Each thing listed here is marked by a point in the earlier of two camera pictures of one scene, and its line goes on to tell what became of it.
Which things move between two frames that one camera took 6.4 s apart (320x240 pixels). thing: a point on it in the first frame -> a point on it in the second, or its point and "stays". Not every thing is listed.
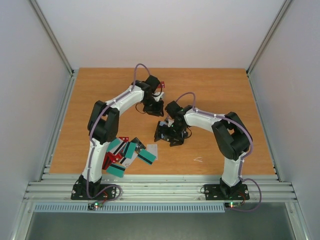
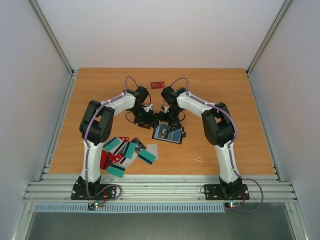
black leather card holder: (164, 132) stays
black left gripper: (157, 112) -> (148, 121)
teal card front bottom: (116, 170) stays
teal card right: (147, 156) stays
